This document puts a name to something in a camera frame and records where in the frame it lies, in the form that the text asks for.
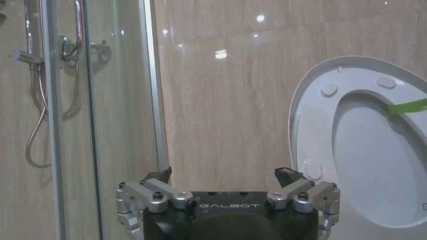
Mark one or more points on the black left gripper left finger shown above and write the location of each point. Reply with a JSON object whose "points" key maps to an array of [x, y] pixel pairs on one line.
{"points": [[157, 191]]}

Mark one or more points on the white toilet lid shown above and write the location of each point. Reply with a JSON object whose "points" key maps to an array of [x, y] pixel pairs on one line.
{"points": [[374, 162]]}

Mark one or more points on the chrome shower mixer lever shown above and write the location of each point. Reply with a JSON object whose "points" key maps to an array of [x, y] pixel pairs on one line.
{"points": [[27, 56]]}

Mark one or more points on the glass shower door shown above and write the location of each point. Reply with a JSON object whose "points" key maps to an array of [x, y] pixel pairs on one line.
{"points": [[114, 120]]}

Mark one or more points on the silver shower frame post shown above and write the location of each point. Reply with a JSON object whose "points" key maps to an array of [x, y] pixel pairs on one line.
{"points": [[157, 100]]}

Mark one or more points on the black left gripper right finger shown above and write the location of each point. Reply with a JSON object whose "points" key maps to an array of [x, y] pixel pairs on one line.
{"points": [[301, 191]]}

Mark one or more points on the chrome shower riser rail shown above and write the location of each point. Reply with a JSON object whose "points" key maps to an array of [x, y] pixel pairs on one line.
{"points": [[30, 25]]}

